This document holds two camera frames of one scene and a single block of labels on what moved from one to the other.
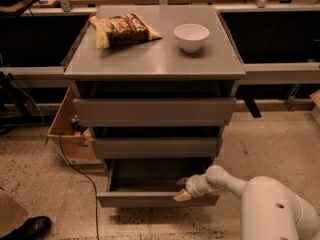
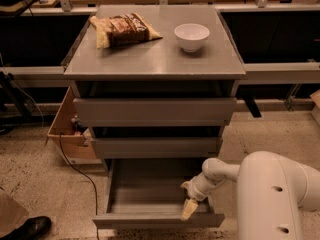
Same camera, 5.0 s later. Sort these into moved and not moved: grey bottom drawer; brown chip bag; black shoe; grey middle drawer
Moved: grey bottom drawer
Not moved: brown chip bag; black shoe; grey middle drawer
